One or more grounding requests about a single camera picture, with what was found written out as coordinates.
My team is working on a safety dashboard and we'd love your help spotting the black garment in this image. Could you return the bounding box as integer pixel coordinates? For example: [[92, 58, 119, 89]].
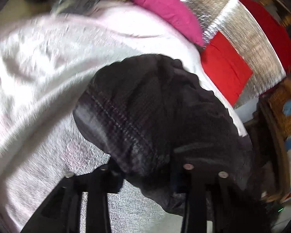
[[73, 54, 253, 215]]

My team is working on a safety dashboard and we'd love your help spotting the wicker wooden shelf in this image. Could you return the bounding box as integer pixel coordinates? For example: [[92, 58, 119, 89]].
[[244, 78, 291, 203]]

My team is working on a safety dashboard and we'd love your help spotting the red cushion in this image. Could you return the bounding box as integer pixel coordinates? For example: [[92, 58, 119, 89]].
[[201, 32, 253, 106]]

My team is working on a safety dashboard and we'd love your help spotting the white bed blanket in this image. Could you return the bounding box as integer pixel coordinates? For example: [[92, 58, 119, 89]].
[[0, 2, 247, 232]]

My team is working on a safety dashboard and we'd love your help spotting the red fabric hanging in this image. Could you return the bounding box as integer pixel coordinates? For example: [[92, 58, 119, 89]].
[[239, 0, 291, 72]]

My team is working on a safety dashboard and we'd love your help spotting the silver foil insulation sheet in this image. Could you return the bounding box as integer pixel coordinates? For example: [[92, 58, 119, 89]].
[[181, 0, 286, 108]]

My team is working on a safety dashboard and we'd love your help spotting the pink pillow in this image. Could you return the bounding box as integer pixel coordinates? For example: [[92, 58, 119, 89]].
[[132, 0, 204, 46]]

